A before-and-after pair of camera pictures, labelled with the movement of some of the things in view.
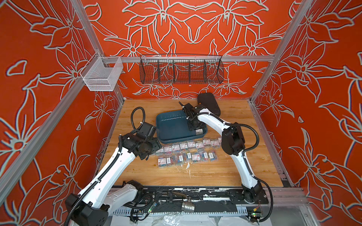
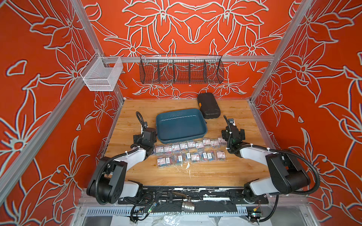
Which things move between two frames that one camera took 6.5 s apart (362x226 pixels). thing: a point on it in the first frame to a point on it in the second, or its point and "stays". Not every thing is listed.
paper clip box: [199, 132] to [220, 155]
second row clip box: [211, 157] stays
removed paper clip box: [199, 145] stays
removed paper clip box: [183, 145] stays
